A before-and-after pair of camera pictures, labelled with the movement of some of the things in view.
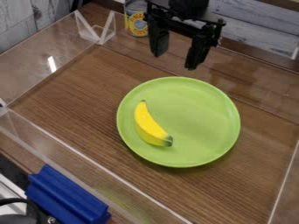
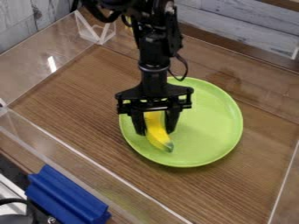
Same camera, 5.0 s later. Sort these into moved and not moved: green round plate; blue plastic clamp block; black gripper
Moved: black gripper
Not moved: green round plate; blue plastic clamp block
